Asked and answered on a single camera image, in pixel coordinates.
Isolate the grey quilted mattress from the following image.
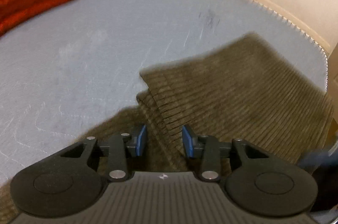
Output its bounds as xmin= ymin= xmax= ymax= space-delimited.
xmin=1 ymin=0 xmax=327 ymax=183

